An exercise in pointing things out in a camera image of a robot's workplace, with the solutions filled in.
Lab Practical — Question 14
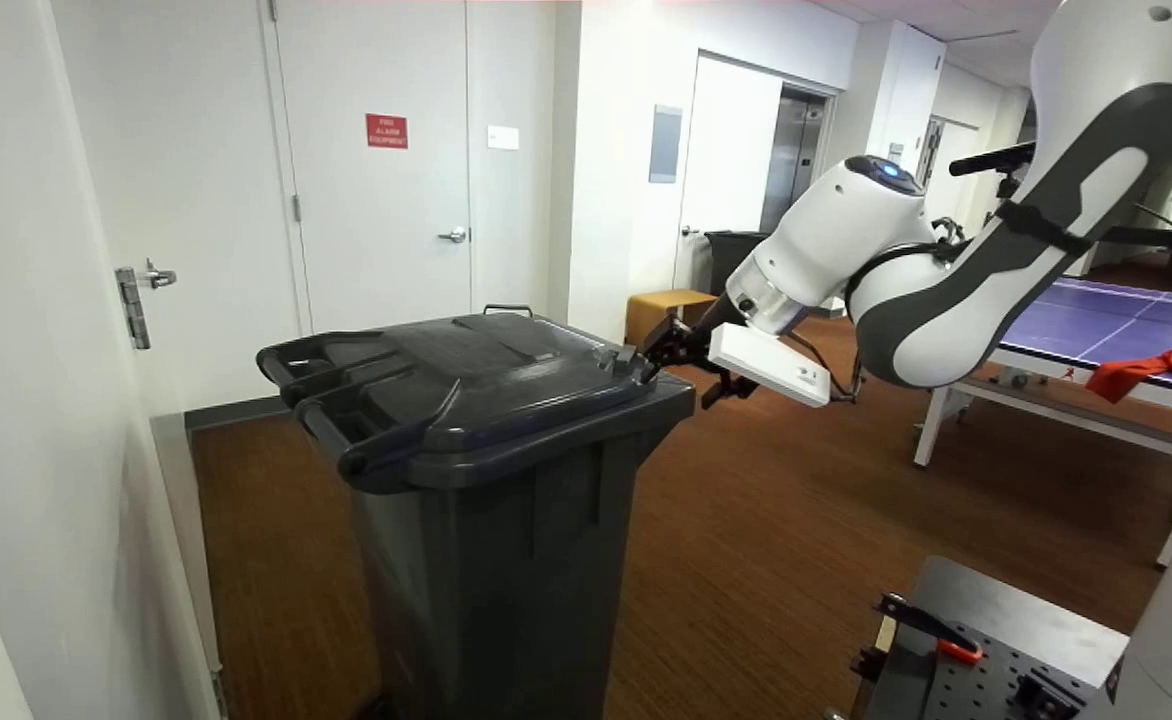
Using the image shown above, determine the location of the orange handled clamp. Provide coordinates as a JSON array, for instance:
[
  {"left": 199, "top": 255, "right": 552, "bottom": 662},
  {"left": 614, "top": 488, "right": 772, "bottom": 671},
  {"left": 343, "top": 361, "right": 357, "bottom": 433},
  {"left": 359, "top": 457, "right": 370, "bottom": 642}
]
[{"left": 873, "top": 592, "right": 993, "bottom": 671}]

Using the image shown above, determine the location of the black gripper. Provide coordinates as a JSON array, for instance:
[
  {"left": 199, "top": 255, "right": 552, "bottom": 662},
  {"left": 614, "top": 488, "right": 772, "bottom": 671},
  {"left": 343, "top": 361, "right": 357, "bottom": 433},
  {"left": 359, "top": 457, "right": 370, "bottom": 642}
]
[{"left": 637, "top": 291, "right": 762, "bottom": 411}]

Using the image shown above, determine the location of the white hallway door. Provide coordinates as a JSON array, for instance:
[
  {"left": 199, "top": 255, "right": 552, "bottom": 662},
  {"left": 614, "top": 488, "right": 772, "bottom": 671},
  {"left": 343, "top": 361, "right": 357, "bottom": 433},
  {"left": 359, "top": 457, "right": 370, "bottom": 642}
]
[{"left": 261, "top": 0, "right": 474, "bottom": 335}]

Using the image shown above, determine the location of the big black bin body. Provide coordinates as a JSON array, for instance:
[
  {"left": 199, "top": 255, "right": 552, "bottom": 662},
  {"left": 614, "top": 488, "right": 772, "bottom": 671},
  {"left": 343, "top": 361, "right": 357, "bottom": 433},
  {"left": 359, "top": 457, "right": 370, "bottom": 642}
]
[{"left": 291, "top": 370, "right": 699, "bottom": 720}]

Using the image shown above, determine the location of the grey wall panel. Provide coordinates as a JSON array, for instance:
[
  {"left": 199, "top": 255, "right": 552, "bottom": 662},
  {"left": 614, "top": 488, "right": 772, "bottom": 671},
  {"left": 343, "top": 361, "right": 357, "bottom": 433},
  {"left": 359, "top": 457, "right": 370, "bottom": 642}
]
[{"left": 645, "top": 99, "right": 683, "bottom": 189}]

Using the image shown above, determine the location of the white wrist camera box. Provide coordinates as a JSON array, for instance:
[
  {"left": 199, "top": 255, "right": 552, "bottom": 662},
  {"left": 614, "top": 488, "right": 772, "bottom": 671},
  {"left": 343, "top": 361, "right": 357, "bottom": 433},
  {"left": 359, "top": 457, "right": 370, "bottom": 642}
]
[{"left": 704, "top": 321, "right": 837, "bottom": 411}]

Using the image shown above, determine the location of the wooden box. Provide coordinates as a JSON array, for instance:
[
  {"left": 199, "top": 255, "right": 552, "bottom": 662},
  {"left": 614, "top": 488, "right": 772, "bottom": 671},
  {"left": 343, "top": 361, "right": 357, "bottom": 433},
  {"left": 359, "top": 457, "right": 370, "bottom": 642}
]
[{"left": 622, "top": 288, "right": 720, "bottom": 353}]

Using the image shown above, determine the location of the black breadboard base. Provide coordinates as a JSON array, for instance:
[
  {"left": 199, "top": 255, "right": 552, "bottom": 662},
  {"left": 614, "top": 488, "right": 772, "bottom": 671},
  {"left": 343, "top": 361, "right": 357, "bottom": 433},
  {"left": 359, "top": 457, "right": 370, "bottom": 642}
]
[{"left": 851, "top": 550, "right": 1136, "bottom": 720}]

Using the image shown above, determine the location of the blue ping pong table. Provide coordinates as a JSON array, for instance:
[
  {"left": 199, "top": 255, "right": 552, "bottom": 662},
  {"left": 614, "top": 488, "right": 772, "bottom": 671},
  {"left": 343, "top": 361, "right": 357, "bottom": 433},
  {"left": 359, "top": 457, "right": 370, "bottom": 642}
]
[{"left": 910, "top": 270, "right": 1172, "bottom": 470}]

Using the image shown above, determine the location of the red cloth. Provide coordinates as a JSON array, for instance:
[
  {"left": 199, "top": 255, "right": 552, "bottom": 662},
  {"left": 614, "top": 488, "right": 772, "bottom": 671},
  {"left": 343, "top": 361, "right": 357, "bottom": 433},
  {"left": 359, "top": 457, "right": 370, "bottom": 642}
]
[{"left": 1085, "top": 345, "right": 1172, "bottom": 406}]

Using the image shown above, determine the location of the small black bin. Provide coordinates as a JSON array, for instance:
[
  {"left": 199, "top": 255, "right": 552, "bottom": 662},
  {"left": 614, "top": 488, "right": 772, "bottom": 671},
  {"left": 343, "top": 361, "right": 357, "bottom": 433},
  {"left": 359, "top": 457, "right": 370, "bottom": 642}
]
[{"left": 699, "top": 227, "right": 772, "bottom": 300}]

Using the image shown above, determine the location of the white open panel door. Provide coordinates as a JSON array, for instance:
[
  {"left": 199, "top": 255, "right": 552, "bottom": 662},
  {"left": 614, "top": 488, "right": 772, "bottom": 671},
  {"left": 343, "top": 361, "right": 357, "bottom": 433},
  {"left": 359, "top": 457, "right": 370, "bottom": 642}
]
[{"left": 677, "top": 49, "right": 791, "bottom": 291}]

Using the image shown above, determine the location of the red door sign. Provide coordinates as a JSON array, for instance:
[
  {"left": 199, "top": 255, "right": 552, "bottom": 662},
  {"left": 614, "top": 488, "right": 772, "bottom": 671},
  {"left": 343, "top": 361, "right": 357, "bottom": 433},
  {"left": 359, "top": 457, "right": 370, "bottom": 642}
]
[{"left": 364, "top": 106, "right": 412, "bottom": 151}]

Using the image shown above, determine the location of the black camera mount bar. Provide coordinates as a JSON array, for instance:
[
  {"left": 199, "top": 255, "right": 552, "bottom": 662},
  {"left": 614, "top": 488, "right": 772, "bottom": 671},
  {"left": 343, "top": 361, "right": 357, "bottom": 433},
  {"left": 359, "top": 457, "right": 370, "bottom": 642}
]
[{"left": 943, "top": 141, "right": 1040, "bottom": 180}]

